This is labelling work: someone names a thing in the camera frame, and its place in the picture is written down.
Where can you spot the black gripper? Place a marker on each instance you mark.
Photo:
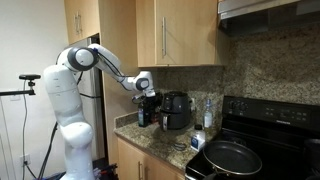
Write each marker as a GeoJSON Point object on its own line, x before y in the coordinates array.
{"type": "Point", "coordinates": [154, 101]}

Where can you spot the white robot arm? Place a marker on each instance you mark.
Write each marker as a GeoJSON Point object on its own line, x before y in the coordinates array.
{"type": "Point", "coordinates": [75, 133]}

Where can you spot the dark robot base clutter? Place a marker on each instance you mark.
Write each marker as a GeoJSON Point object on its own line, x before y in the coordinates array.
{"type": "Point", "coordinates": [106, 170]}

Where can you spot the black air fryer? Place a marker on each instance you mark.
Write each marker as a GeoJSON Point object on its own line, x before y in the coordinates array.
{"type": "Point", "coordinates": [176, 103]}

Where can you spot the white backsplash outlet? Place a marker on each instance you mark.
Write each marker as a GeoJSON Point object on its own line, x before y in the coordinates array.
{"type": "Point", "coordinates": [192, 104]}

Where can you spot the white bottle black cap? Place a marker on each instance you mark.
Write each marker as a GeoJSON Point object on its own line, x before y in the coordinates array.
{"type": "Point", "coordinates": [198, 138]}

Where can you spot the clear water bottle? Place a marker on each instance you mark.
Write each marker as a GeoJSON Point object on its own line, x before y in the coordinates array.
{"type": "Point", "coordinates": [208, 116]}

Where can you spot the wooden base cabinet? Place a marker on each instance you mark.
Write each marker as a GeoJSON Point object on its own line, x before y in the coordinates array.
{"type": "Point", "coordinates": [128, 163]}

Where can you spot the stainless steel refrigerator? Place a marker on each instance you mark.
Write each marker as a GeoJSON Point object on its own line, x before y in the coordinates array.
{"type": "Point", "coordinates": [93, 126]}

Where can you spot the black frying pan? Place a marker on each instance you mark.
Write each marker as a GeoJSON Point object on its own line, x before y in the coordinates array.
{"type": "Point", "coordinates": [233, 157]}

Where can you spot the tall wooden side panel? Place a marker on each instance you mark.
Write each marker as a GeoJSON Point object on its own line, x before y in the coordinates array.
{"type": "Point", "coordinates": [116, 33]}

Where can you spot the black electric stove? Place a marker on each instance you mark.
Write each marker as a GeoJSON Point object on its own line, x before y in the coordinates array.
{"type": "Point", "coordinates": [273, 113]}

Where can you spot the wooden cabinet above fridge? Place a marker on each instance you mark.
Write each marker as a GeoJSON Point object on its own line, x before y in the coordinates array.
{"type": "Point", "coordinates": [88, 16]}

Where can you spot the steel range hood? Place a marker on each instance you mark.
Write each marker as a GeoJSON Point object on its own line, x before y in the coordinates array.
{"type": "Point", "coordinates": [260, 13]}

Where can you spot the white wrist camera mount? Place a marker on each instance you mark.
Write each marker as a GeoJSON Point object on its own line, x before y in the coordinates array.
{"type": "Point", "coordinates": [141, 96]}

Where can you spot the wooden wall cabinet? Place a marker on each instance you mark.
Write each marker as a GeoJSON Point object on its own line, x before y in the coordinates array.
{"type": "Point", "coordinates": [190, 33]}

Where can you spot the black camera on stand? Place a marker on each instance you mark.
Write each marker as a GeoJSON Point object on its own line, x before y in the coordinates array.
{"type": "Point", "coordinates": [30, 77]}

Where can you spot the white wall outlet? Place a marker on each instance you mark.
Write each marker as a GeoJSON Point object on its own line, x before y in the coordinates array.
{"type": "Point", "coordinates": [26, 160]}

